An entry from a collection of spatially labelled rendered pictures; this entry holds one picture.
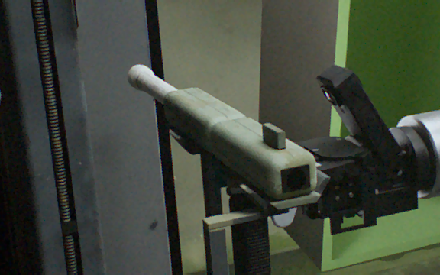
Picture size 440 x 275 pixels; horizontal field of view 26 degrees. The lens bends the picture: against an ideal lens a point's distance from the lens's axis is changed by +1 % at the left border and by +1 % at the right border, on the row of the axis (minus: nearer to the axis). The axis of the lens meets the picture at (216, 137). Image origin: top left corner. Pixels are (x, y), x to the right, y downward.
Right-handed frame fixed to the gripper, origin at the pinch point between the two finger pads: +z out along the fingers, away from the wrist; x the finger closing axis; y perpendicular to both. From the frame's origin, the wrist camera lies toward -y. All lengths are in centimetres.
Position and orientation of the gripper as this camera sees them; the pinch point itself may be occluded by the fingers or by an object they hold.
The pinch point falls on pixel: (234, 174)
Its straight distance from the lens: 95.0
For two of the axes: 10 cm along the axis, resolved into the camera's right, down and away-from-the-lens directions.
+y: 0.8, 9.6, 2.8
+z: -9.3, 1.7, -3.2
